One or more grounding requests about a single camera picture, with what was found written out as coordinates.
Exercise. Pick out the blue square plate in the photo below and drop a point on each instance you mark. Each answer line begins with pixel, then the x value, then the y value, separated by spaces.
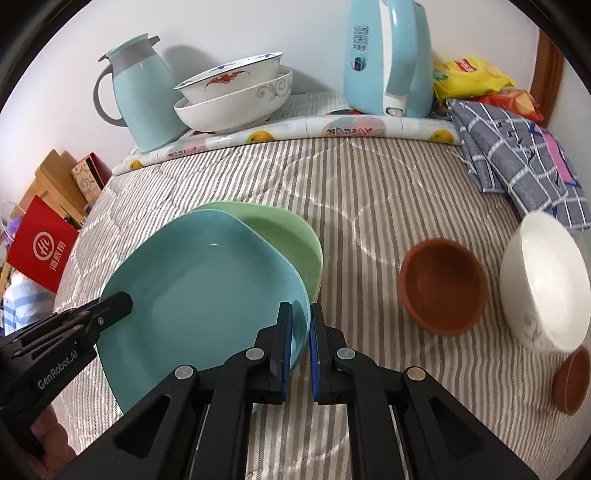
pixel 202 287

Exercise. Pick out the grey checked cloth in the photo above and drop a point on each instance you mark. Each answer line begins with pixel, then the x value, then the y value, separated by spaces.
pixel 506 153

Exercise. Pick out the fruit pattern folded mat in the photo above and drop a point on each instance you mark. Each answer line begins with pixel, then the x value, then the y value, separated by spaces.
pixel 300 128

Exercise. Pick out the left hand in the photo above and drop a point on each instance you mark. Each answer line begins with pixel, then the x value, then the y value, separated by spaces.
pixel 54 440

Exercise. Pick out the light blue electric kettle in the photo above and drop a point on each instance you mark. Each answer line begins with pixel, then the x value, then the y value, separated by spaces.
pixel 389 65

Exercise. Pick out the light blue thermos jug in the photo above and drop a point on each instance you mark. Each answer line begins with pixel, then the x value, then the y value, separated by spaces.
pixel 144 92

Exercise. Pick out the white bowl with cranes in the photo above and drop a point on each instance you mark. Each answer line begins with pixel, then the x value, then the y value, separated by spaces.
pixel 230 77

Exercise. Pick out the striped quilted mattress cover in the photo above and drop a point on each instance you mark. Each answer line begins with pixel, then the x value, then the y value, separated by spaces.
pixel 370 200

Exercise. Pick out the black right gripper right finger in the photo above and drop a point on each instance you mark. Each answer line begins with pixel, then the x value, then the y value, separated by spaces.
pixel 403 425

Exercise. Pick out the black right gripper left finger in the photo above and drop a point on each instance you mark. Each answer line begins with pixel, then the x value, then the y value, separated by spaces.
pixel 195 424

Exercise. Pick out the yellow snack bag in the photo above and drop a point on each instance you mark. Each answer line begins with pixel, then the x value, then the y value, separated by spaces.
pixel 468 78

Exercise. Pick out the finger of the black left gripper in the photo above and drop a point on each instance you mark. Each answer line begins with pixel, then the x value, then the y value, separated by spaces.
pixel 104 313

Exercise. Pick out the small brown bowl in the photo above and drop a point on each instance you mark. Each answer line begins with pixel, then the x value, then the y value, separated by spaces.
pixel 571 382

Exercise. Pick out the red paper bag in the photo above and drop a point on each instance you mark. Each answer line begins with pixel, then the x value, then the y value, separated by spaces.
pixel 42 245

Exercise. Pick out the white ceramic bowl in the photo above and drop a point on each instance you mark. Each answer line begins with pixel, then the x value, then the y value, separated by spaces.
pixel 545 287

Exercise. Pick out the patterned red box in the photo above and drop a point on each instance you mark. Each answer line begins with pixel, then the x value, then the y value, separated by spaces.
pixel 91 176

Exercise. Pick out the red snack bag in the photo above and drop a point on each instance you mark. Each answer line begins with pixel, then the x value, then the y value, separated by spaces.
pixel 515 100

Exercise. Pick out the green square plate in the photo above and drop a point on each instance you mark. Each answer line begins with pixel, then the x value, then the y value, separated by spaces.
pixel 288 233

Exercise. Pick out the large white bowl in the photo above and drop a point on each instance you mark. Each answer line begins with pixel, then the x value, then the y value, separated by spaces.
pixel 238 110

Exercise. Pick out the brown wooden door frame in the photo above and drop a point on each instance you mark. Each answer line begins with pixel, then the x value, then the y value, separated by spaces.
pixel 547 77

